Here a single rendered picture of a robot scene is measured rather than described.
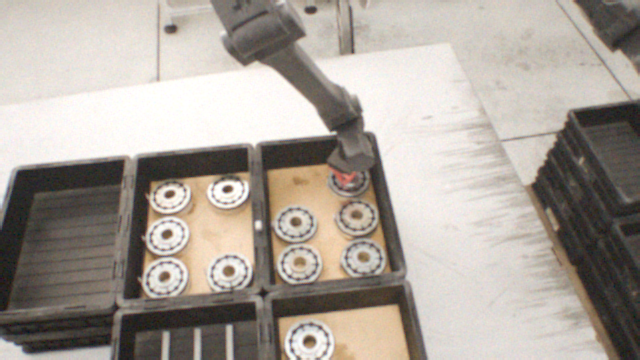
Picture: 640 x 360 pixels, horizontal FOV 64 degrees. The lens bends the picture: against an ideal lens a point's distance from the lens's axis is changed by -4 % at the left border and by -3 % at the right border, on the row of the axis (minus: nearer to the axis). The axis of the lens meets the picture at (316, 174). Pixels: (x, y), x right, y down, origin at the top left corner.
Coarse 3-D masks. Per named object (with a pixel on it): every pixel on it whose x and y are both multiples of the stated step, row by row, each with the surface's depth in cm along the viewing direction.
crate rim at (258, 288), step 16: (224, 144) 129; (240, 144) 129; (128, 192) 120; (256, 192) 120; (128, 208) 118; (256, 208) 117; (128, 224) 117; (128, 240) 113; (256, 240) 113; (256, 256) 112; (256, 272) 108; (256, 288) 106; (128, 304) 104; (144, 304) 104
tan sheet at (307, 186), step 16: (272, 176) 135; (288, 176) 135; (304, 176) 135; (320, 176) 135; (272, 192) 132; (288, 192) 132; (304, 192) 132; (320, 192) 132; (368, 192) 132; (272, 208) 129; (320, 208) 129; (336, 208) 129; (320, 224) 126; (272, 240) 124; (320, 240) 124; (336, 240) 124; (336, 256) 121; (336, 272) 119; (384, 272) 119
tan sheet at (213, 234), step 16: (192, 192) 132; (192, 208) 130; (208, 208) 130; (192, 224) 127; (208, 224) 127; (224, 224) 127; (240, 224) 127; (192, 240) 124; (208, 240) 124; (224, 240) 124; (240, 240) 124; (192, 256) 122; (208, 256) 122; (192, 272) 119; (192, 288) 117; (208, 288) 117
